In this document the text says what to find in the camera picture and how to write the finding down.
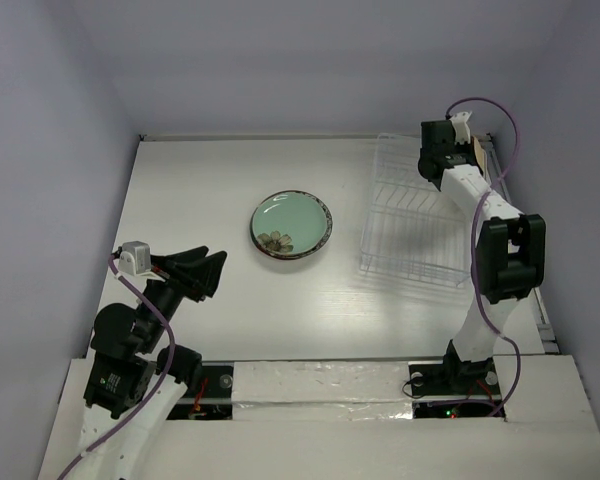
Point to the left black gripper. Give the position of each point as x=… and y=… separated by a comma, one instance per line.
x=204, y=276

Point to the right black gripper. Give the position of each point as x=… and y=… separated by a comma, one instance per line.
x=434, y=138

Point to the yellow plate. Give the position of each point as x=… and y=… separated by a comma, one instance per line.
x=480, y=156

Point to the blue floral patterned plate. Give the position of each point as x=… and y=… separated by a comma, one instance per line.
x=326, y=225

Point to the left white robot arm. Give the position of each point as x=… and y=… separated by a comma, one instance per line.
x=140, y=377

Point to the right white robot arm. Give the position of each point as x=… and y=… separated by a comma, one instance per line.
x=507, y=250

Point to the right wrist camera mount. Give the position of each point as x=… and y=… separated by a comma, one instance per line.
x=460, y=124

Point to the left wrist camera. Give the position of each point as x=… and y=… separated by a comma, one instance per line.
x=135, y=260

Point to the white wire dish rack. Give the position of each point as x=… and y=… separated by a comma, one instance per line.
x=412, y=231

